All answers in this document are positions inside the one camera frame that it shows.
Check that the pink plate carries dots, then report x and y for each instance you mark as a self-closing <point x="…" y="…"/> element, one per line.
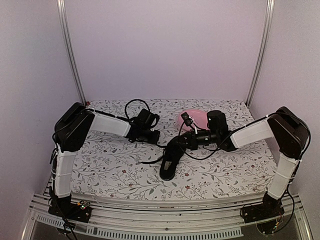
<point x="199" y="117"/>

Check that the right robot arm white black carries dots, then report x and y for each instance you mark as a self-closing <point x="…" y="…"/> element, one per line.
<point x="292" y="135"/>

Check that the black shoe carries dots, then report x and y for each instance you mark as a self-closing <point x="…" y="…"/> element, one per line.
<point x="168" y="169"/>

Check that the aluminium frame post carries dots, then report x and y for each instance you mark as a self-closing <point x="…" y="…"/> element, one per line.
<point x="267" y="25"/>
<point x="62" y="14"/>

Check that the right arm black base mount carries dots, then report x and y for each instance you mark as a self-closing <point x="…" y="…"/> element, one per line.
<point x="262" y="211"/>

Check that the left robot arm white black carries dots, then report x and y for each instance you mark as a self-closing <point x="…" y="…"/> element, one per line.
<point x="71" y="130"/>

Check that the floral patterned table mat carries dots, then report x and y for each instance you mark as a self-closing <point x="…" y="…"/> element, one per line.
<point x="108" y="165"/>

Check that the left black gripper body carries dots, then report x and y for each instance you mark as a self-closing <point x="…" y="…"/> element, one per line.
<point x="149" y="139"/>

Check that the left aluminium frame post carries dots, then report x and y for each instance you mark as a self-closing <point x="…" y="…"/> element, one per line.
<point x="62" y="14"/>

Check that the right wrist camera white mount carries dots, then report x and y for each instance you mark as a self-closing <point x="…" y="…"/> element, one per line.
<point x="188" y="124"/>

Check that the right aluminium frame post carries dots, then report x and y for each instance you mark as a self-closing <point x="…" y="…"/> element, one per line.
<point x="267" y="25"/>

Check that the black shoelace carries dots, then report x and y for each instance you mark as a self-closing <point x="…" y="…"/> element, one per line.
<point x="155" y="160"/>

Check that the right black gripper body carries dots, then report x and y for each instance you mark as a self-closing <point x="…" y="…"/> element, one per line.
<point x="194" y="143"/>

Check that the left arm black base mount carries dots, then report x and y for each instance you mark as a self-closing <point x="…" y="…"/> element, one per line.
<point x="70" y="211"/>

